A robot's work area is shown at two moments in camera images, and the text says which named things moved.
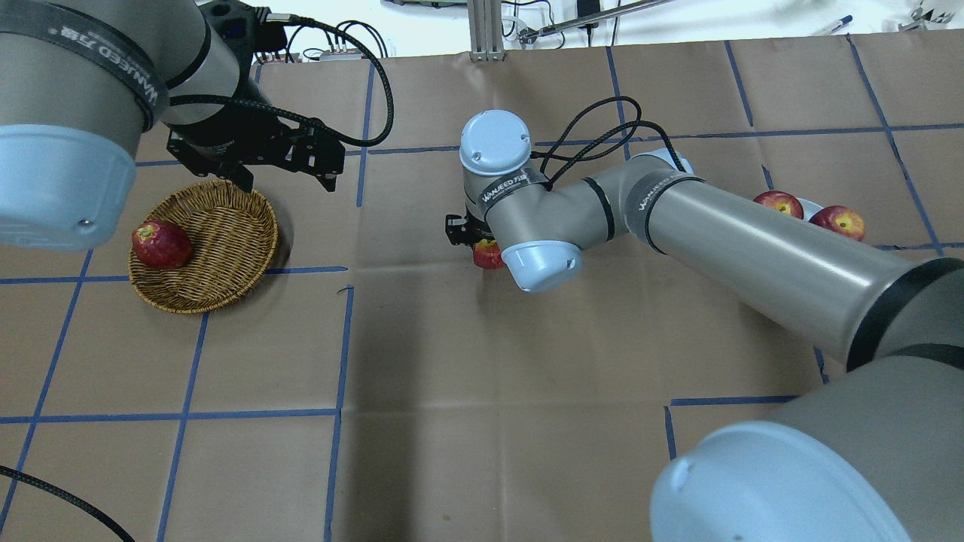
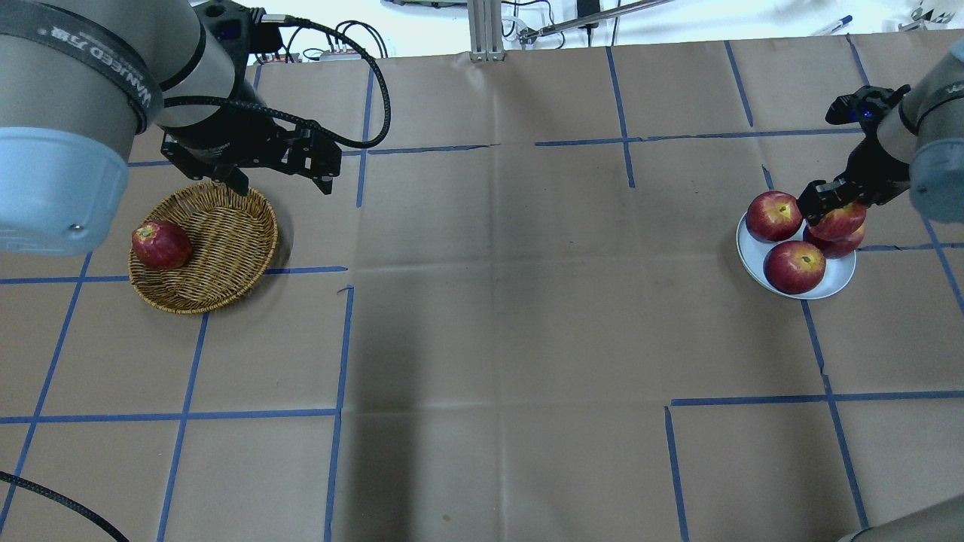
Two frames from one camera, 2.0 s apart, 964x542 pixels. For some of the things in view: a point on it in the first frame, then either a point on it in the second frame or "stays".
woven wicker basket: [234, 234] stays
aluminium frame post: [486, 30] stays
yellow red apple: [487, 254] → [847, 223]
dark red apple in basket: [161, 245] stays
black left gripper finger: [328, 181] stays
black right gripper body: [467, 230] → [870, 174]
